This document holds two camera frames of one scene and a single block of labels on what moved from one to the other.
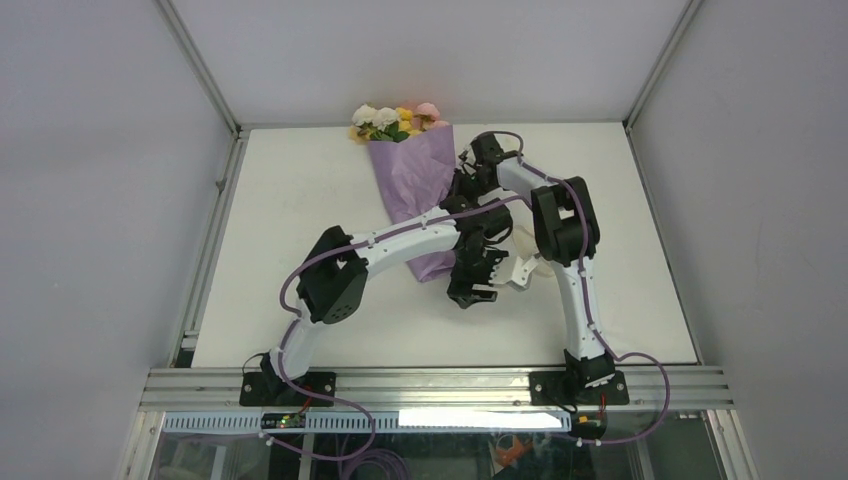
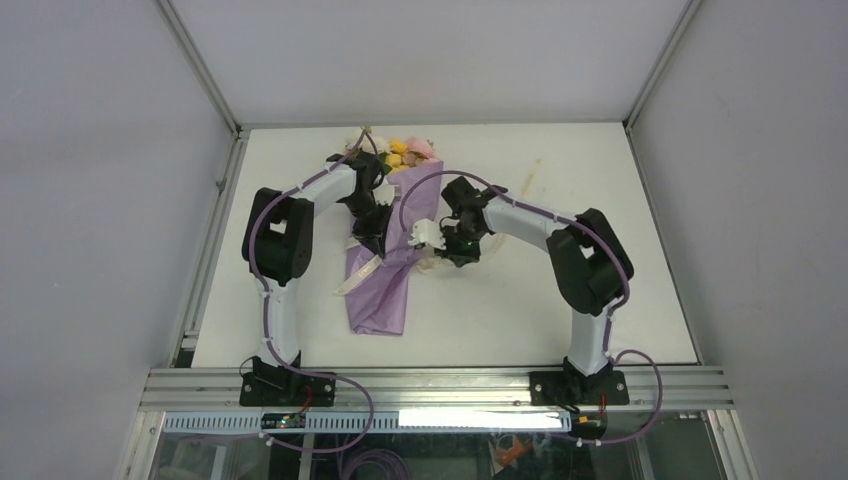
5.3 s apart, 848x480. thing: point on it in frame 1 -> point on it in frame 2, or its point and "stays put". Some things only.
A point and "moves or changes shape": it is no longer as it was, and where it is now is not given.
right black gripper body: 470,188 -> 461,242
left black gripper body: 474,267 -> 367,213
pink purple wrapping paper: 414,174 -> 377,306
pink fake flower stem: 428,117 -> 418,150
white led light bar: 477,419 stays put
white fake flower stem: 380,124 -> 366,144
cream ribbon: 527,248 moves or changes shape
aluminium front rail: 433,390 stays put
